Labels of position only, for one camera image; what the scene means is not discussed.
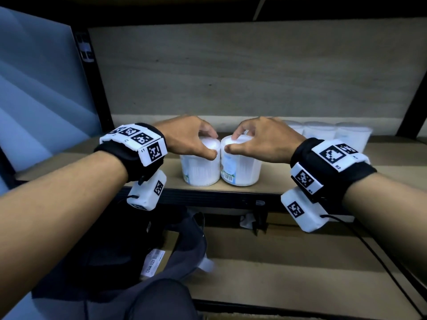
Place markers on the person's right forearm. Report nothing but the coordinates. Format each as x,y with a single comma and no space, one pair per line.
393,209

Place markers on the person's left forearm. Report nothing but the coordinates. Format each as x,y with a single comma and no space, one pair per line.
50,213

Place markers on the person's right hand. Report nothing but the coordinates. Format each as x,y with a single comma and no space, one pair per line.
273,139

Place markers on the dark grey plastic bag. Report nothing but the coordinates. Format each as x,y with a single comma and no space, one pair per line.
100,256

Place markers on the person's left hand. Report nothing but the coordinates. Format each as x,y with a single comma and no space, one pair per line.
183,133

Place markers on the white crumpled paper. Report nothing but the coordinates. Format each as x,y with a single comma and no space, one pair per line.
247,221

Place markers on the black metal wooden shelf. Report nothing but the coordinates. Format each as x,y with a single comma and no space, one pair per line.
273,178

